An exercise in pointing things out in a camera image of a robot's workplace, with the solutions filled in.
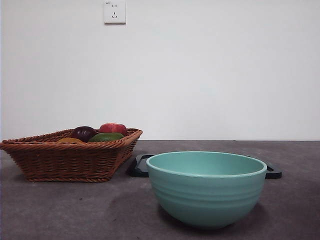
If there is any yellow-orange kiwifruit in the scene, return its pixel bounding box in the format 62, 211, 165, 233
56, 137, 84, 144

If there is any white wall socket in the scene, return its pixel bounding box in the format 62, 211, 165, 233
104, 0, 127, 25

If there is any red apple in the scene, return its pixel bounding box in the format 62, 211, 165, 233
98, 122, 128, 137

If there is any green avocado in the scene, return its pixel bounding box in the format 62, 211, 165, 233
88, 132, 125, 143

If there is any dark purple fruit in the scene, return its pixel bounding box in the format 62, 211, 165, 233
70, 125, 97, 143

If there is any dark rectangular tray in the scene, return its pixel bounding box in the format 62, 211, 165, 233
128, 154, 283, 180

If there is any brown wicker basket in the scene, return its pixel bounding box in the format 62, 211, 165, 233
0, 127, 144, 183

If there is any teal ribbed bowl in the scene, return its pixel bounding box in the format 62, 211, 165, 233
145, 150, 268, 230

